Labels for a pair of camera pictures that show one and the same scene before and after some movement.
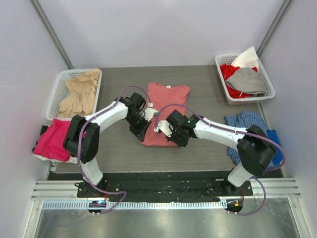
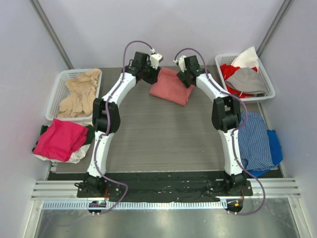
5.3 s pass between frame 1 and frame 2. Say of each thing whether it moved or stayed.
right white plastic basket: stayed
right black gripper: moved
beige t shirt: stayed
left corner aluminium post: stayed
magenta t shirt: stayed
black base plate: stayed
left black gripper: moved
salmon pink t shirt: moved
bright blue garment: stayed
